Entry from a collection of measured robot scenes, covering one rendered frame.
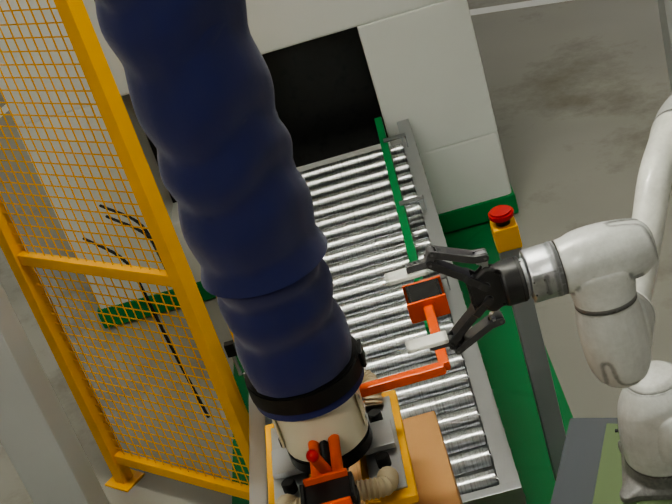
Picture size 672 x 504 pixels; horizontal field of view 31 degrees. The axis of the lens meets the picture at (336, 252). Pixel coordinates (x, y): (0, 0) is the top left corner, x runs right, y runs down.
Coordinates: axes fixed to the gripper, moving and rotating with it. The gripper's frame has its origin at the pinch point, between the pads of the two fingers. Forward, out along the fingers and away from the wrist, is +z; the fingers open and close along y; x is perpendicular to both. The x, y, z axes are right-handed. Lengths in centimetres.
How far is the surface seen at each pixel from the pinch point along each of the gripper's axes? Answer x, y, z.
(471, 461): 82, 104, -4
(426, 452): 42, 63, 5
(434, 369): 29.4, 33.6, -2.2
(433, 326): 44, 33, -4
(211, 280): 20.0, -4.7, 30.8
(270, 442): 37, 45, 35
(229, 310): 21.2, 2.8, 30.0
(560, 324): 207, 157, -51
